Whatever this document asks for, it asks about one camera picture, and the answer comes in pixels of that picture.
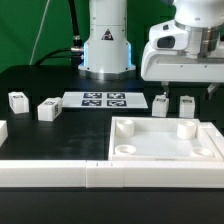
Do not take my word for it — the white sheet with tags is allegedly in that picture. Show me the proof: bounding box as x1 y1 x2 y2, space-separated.
63 92 147 109

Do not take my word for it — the white right fence piece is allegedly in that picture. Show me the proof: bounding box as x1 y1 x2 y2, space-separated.
201 122 224 153

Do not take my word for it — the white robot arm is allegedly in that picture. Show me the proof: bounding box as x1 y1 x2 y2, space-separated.
79 0 224 92

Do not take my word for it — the white square tabletop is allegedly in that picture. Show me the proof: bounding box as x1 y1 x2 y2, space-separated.
108 117 224 162

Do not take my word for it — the white thin cable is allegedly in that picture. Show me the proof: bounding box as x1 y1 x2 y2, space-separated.
29 0 52 66

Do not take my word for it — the white front fence rail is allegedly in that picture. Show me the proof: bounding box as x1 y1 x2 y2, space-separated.
0 160 224 188

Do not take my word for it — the black cable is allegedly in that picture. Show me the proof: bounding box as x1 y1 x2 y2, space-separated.
33 0 85 66

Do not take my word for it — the white left fence piece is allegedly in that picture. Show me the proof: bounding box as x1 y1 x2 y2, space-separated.
0 120 8 147

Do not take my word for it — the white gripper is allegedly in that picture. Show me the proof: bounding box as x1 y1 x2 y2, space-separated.
141 20 224 100

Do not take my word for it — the white fence piece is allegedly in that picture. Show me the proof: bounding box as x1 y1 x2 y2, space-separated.
0 120 8 147
201 122 224 153

